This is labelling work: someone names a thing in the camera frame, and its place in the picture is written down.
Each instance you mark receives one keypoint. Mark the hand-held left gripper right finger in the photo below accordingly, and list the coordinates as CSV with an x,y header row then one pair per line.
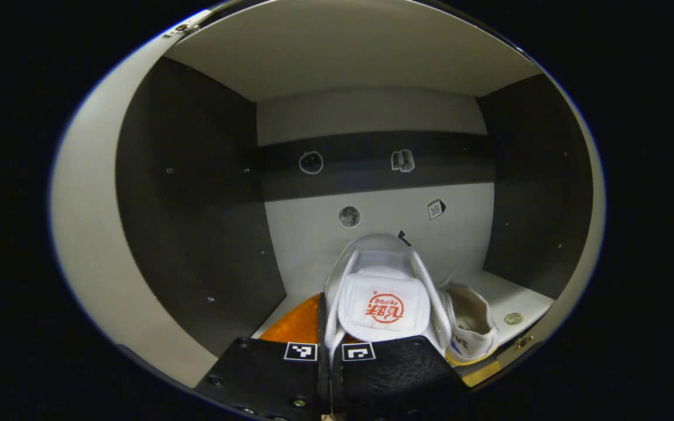
x,y
395,380

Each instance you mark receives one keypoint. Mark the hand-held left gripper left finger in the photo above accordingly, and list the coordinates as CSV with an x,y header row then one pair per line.
x,y
267,380

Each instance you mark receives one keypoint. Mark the white shoe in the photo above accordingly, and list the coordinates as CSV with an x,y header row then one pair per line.
x,y
384,292
468,327

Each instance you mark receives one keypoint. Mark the grey shoe cabinet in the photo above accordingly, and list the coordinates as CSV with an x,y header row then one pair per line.
x,y
196,204

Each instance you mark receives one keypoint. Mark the grey shoe cabinet door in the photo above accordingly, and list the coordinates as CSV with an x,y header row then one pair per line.
x,y
91,234
574,298

